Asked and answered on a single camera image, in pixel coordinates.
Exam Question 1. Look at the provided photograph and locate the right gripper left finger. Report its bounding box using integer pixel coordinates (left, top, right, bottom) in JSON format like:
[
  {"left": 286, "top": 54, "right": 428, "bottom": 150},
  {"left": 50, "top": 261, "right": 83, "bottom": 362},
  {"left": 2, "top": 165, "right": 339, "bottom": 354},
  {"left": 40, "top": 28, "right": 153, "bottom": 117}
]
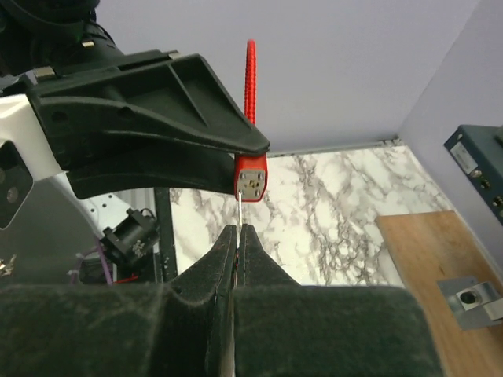
[{"left": 1, "top": 225, "right": 237, "bottom": 376}]

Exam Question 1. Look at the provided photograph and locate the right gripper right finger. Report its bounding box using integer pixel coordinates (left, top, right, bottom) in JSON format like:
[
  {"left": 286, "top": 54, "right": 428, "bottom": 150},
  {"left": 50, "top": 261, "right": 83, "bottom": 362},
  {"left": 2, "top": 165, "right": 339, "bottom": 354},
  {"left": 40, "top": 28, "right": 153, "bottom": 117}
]
[{"left": 233, "top": 225, "right": 444, "bottom": 376}]

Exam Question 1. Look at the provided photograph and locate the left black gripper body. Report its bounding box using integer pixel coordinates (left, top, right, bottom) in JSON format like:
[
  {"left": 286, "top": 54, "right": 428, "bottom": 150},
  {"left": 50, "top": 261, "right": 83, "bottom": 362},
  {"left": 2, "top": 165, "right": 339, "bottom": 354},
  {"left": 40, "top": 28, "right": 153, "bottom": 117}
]
[{"left": 23, "top": 49, "right": 182, "bottom": 174}]

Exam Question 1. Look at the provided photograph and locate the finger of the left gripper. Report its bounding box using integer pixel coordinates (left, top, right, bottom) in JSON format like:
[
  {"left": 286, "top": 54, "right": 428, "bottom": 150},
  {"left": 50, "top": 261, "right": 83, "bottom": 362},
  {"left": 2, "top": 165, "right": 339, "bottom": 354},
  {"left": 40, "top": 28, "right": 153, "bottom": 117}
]
[
  {"left": 64, "top": 134, "right": 234, "bottom": 199},
  {"left": 27, "top": 54, "right": 270, "bottom": 156}
]

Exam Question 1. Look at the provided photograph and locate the red cable lock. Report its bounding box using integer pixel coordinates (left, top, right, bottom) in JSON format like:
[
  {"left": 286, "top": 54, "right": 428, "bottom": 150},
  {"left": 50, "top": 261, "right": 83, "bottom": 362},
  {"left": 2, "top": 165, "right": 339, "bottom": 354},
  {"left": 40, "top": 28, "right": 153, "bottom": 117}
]
[{"left": 234, "top": 39, "right": 268, "bottom": 203}]

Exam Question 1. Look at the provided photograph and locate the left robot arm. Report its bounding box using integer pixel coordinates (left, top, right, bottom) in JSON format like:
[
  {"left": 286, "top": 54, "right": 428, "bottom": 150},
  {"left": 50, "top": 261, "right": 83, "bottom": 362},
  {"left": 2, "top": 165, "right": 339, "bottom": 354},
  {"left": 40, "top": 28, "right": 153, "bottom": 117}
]
[{"left": 1, "top": 1, "right": 270, "bottom": 229}]

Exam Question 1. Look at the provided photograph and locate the wooden board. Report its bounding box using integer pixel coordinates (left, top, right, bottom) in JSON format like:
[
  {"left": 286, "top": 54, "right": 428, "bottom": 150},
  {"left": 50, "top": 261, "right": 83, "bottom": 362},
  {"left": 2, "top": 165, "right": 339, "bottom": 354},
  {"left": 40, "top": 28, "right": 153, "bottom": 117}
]
[{"left": 376, "top": 211, "right": 502, "bottom": 376}]

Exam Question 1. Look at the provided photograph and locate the dark teal rack device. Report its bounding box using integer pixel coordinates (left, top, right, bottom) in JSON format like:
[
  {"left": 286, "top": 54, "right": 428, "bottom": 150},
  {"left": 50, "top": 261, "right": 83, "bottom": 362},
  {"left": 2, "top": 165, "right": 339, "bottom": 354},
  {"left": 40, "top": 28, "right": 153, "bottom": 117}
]
[{"left": 444, "top": 125, "right": 503, "bottom": 224}]

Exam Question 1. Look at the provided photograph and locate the black mounting rail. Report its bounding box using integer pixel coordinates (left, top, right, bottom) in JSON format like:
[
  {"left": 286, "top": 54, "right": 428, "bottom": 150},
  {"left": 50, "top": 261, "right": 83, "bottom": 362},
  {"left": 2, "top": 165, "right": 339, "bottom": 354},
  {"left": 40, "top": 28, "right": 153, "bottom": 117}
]
[{"left": 154, "top": 188, "right": 178, "bottom": 282}]

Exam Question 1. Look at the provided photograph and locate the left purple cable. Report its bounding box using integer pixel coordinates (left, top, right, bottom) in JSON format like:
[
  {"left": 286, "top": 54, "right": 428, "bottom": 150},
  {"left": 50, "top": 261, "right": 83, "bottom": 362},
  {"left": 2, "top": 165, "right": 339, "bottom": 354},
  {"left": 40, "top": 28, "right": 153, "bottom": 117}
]
[{"left": 68, "top": 243, "right": 115, "bottom": 286}]

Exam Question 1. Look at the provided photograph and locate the metal stand post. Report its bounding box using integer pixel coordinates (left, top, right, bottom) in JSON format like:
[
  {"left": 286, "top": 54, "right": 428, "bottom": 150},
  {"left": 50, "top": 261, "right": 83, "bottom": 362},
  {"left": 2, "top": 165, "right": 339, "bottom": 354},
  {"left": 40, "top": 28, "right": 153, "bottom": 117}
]
[{"left": 437, "top": 276, "right": 502, "bottom": 331}]

